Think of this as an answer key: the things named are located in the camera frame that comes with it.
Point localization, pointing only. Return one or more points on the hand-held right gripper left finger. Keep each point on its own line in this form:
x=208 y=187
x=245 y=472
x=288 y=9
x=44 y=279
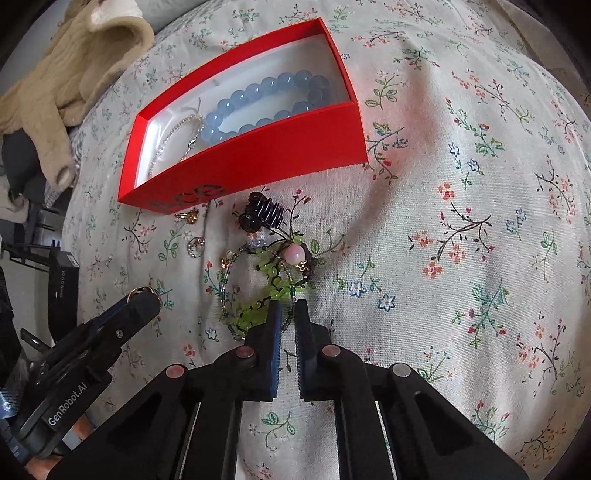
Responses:
x=274 y=355

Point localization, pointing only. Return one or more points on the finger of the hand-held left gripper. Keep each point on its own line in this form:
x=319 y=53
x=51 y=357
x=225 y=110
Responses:
x=134 y=314

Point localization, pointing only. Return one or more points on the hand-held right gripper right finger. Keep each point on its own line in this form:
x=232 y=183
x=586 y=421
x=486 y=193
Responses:
x=303 y=355

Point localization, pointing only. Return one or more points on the red jewelry box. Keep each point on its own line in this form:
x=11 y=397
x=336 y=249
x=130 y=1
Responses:
x=258 y=152

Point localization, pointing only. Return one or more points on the black box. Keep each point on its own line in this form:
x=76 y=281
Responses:
x=68 y=277

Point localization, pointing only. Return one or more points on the floral bed sheet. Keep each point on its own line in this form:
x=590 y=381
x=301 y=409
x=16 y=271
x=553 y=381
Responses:
x=461 y=184

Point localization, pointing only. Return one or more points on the beige knit sweater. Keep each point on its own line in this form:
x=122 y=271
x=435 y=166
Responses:
x=69 y=60

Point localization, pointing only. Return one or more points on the grey cloth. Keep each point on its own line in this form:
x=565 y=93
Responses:
x=171 y=11

